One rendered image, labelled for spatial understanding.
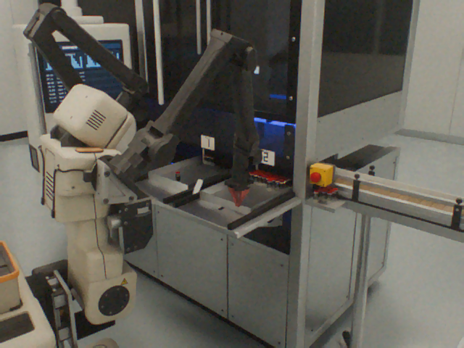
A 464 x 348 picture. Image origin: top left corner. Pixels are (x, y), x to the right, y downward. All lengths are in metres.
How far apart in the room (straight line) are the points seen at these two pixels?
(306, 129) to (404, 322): 1.39
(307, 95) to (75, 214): 0.92
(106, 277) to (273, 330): 1.02
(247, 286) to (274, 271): 0.21
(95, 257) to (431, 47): 5.49
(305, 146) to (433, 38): 4.72
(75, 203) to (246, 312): 1.22
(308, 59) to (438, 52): 4.71
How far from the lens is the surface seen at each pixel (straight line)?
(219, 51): 1.25
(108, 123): 1.30
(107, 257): 1.43
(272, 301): 2.14
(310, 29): 1.67
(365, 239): 1.92
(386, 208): 1.78
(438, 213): 1.72
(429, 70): 6.36
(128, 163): 1.18
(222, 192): 1.85
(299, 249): 1.92
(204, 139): 2.08
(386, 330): 2.65
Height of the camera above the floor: 1.59
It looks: 18 degrees down
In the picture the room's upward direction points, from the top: 1 degrees counter-clockwise
